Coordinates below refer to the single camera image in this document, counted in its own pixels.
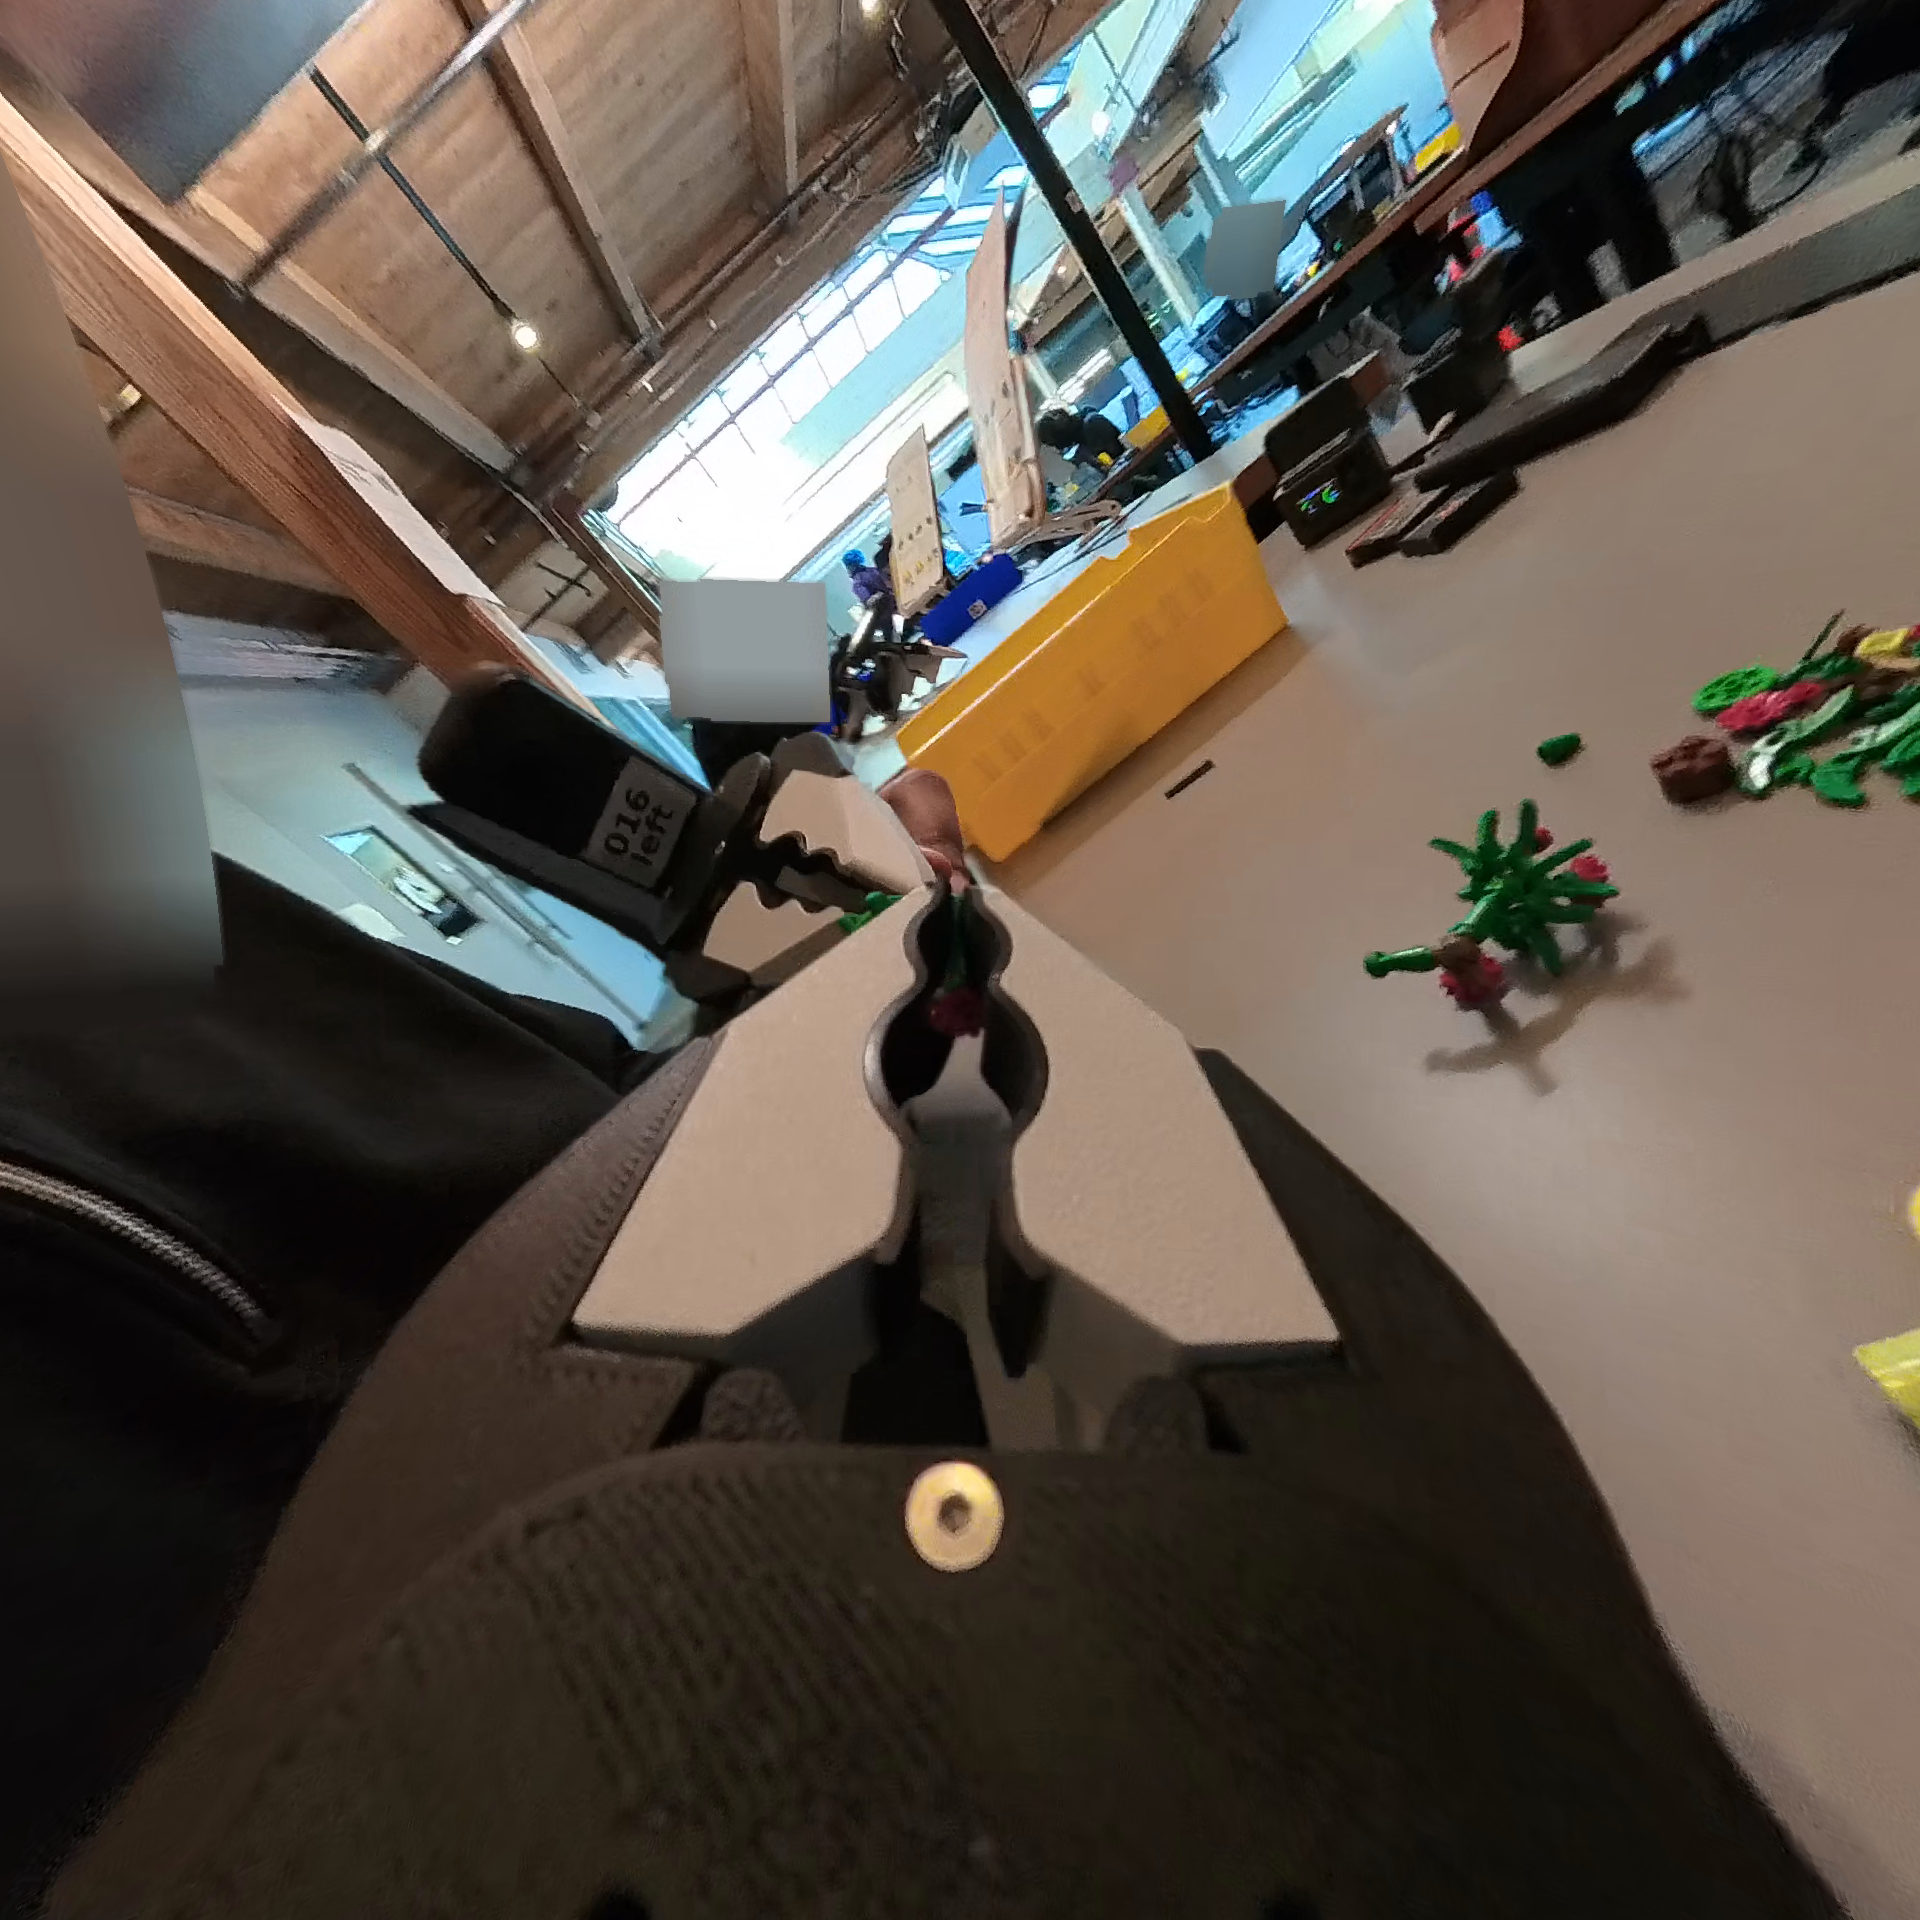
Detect small black battery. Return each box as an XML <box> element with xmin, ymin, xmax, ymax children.
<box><xmin>1399</xmin><ymin>473</ymin><xmax>1522</xmax><ymax>557</ymax></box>
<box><xmin>1344</xmin><ymin>486</ymin><xmax>1450</xmax><ymax>571</ymax></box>

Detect wooden post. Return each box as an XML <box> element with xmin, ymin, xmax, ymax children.
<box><xmin>0</xmin><ymin>91</ymin><xmax>605</xmax><ymax>725</ymax></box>

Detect desk cable cover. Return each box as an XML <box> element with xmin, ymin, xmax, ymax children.
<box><xmin>1700</xmin><ymin>180</ymin><xmax>1920</xmax><ymax>350</ymax></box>

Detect paper instruction booklet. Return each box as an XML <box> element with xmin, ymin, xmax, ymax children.
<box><xmin>961</xmin><ymin>187</ymin><xmax>1044</xmax><ymax>545</ymax></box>
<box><xmin>885</xmin><ymin>428</ymin><xmax>950</xmax><ymax>604</ymax></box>

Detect yellow plastic bin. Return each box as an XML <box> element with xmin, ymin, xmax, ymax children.
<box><xmin>897</xmin><ymin>486</ymin><xmax>1294</xmax><ymax>865</ymax></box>

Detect black flat box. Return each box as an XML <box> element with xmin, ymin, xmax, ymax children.
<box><xmin>1418</xmin><ymin>314</ymin><xmax>1709</xmax><ymax>491</ymax></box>

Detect lime green toy brick pot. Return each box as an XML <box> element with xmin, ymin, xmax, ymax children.
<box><xmin>1850</xmin><ymin>1183</ymin><xmax>1920</xmax><ymax>1429</ymax></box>

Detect paper notice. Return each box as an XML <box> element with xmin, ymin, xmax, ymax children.
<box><xmin>290</xmin><ymin>412</ymin><xmax>507</xmax><ymax>604</ymax></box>

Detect green toy brick leaf sprig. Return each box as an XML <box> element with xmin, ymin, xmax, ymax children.
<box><xmin>838</xmin><ymin>882</ymin><xmax>1007</xmax><ymax>1042</ymax></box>

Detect brown paper bag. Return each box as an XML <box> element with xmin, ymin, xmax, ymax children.
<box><xmin>1434</xmin><ymin>0</ymin><xmax>1726</xmax><ymax>149</ymax></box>

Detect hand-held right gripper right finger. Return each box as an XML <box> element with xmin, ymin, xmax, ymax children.
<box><xmin>976</xmin><ymin>888</ymin><xmax>1340</xmax><ymax>1445</ymax></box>

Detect wooden background desk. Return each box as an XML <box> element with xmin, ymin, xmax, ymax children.
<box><xmin>1197</xmin><ymin>0</ymin><xmax>1739</xmax><ymax>395</ymax></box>

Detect black open case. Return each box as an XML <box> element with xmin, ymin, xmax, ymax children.
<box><xmin>1399</xmin><ymin>254</ymin><xmax>1522</xmax><ymax>440</ymax></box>

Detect black pole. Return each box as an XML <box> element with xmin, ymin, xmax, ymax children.
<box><xmin>931</xmin><ymin>0</ymin><xmax>1216</xmax><ymax>460</ymax></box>

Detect blue plastic bin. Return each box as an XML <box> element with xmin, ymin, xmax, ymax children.
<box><xmin>917</xmin><ymin>555</ymin><xmax>1023</xmax><ymax>651</ymax></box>

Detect spare grippers on desk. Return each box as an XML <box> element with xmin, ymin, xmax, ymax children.
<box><xmin>833</xmin><ymin>619</ymin><xmax>969</xmax><ymax>742</ymax></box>

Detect black charger case with display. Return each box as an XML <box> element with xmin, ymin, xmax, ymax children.
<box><xmin>1262</xmin><ymin>382</ymin><xmax>1389</xmax><ymax>545</ymax></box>

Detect black office chair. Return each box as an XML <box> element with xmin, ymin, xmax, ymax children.
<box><xmin>407</xmin><ymin>803</ymin><xmax>674</xmax><ymax>950</ymax></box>

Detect person's left hand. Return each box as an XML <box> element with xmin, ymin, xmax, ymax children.
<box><xmin>875</xmin><ymin>767</ymin><xmax>974</xmax><ymax>884</ymax></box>

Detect pile of small toy bricks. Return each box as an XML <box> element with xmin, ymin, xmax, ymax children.
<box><xmin>1692</xmin><ymin>612</ymin><xmax>1920</xmax><ymax>813</ymax></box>

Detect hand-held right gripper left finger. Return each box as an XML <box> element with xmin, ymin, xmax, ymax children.
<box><xmin>572</xmin><ymin>884</ymin><xmax>946</xmax><ymax>1445</ymax></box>

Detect green toy brick vine plant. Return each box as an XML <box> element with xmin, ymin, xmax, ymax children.
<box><xmin>1361</xmin><ymin>803</ymin><xmax>1622</xmax><ymax>1008</ymax></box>

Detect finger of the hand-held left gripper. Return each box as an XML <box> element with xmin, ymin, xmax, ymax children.
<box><xmin>696</xmin><ymin>897</ymin><xmax>872</xmax><ymax>1008</ymax></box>
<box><xmin>747</xmin><ymin>772</ymin><xmax>934</xmax><ymax>919</ymax></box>

